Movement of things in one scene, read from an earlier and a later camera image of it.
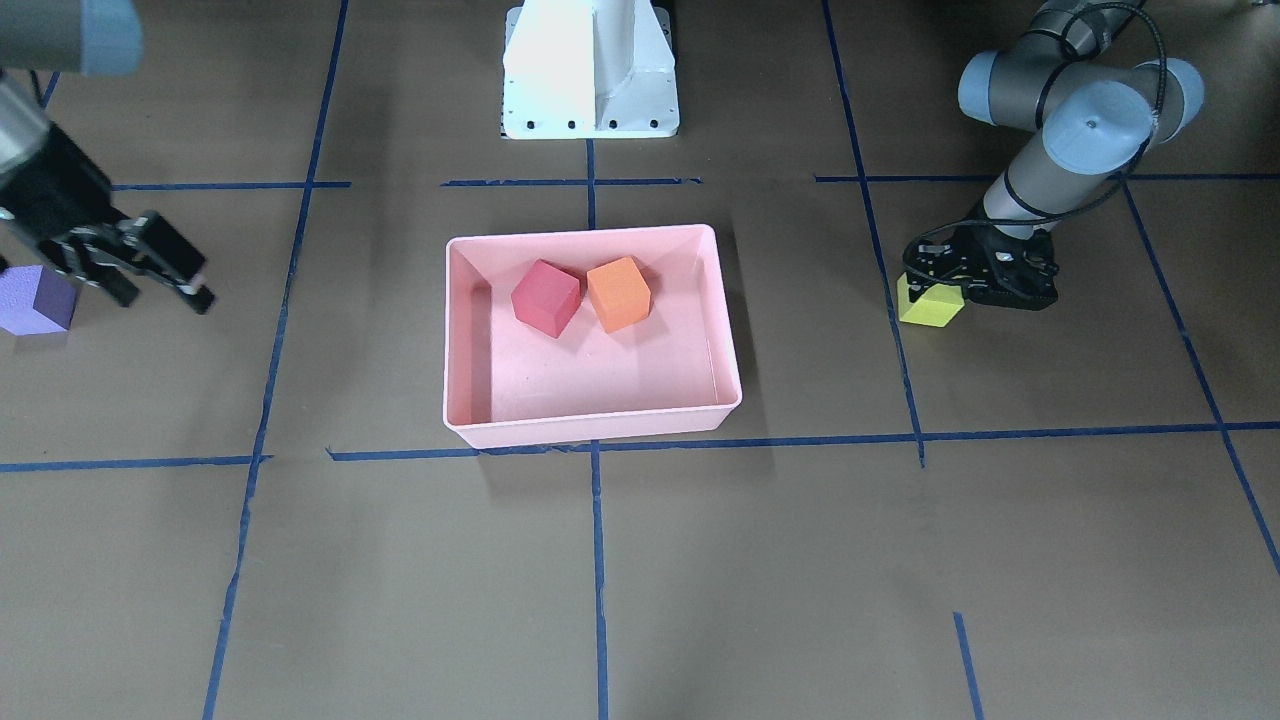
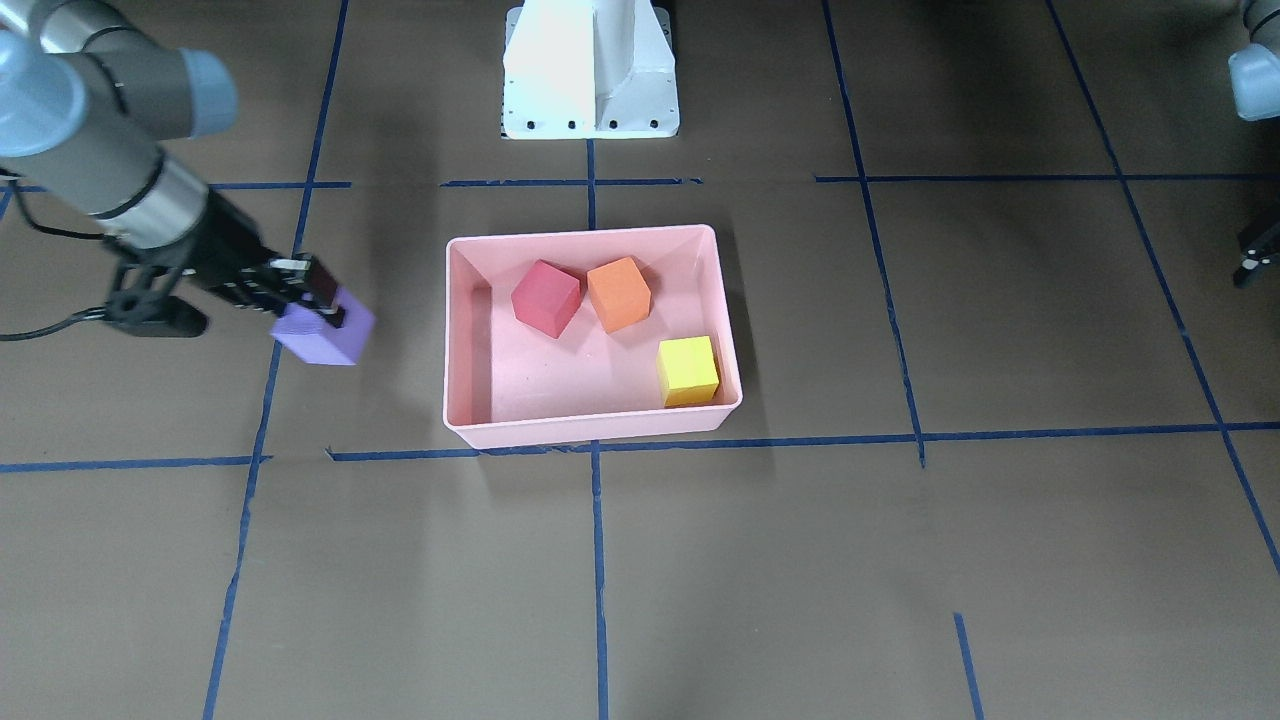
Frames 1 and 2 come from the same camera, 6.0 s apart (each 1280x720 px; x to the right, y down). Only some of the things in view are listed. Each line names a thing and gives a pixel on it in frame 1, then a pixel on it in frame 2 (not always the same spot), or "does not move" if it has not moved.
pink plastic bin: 671,368 does not move
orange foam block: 620,293 does not move
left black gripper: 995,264 to 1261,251
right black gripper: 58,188 to 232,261
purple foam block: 36,299 to 314,337
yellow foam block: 937,307 to 686,370
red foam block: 546,298 does not move
